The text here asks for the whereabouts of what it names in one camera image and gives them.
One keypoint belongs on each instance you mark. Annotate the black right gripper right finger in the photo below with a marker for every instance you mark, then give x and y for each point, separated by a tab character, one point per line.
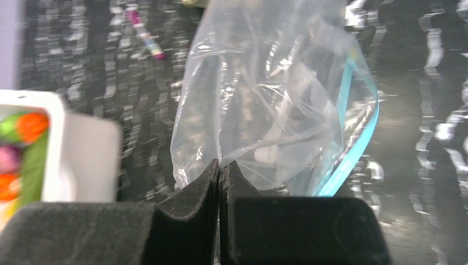
260	229

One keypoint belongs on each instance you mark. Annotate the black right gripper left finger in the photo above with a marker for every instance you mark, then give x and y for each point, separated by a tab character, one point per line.
183	227

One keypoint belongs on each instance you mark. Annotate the clear zip top bag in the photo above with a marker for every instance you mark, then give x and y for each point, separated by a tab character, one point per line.
280	88

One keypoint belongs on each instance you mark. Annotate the white plastic bin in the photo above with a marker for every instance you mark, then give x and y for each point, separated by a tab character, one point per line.
83	154

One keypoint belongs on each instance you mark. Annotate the green cucumber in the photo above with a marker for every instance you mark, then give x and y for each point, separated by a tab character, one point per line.
32	170

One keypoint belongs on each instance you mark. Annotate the orange bell pepper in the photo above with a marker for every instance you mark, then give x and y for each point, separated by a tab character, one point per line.
10	187

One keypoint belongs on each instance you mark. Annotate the orange pumpkin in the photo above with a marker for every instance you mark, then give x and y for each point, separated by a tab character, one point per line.
31	126

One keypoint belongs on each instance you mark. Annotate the red onion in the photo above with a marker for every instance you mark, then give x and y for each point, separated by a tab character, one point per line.
11	158

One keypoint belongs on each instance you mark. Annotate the green cabbage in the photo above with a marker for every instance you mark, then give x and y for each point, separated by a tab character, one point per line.
9	128

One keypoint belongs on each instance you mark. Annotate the pink marker pen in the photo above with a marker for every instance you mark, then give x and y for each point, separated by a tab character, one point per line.
141	32

